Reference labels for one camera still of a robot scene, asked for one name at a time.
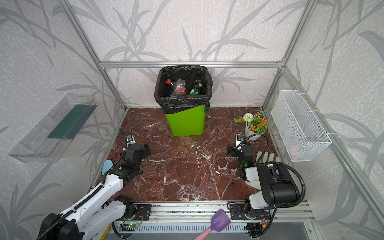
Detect green circuit board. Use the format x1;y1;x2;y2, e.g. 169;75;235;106
121;223;142;231

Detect teal plastic spatula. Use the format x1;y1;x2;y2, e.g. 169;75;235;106
102;160;114;176

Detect green plastic trash bin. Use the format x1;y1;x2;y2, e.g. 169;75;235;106
166;105;206;136

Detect clear acrylic wall shelf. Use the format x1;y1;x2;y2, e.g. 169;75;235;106
9;94;98;163

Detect green sprite bottle yellow cap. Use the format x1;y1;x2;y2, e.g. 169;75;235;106
190;83;203;96

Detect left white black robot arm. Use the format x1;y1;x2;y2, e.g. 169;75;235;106
38;130;151;240

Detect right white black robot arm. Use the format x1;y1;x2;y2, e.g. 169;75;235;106
227;134;306;222

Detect orange fanta label bottle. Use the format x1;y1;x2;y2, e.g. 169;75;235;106
171;79;186;97

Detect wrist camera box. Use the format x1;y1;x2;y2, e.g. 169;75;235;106
236;134;245;148
125;135;136;148

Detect white pot artificial flowers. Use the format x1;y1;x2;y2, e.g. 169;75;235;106
233;110;269;141

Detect black bin liner bag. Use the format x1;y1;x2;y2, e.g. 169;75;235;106
154;65;213;114

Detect purple plastic scoop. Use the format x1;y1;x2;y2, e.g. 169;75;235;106
194;209;231;240

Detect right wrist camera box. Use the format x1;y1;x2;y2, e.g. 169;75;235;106
236;134;245;148

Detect white wire mesh basket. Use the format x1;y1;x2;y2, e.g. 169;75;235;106
271;90;332;162

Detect coca cola bottle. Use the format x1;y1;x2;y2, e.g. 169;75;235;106
166;79;186;95

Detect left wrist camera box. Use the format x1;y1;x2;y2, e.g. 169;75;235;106
125;135;136;148

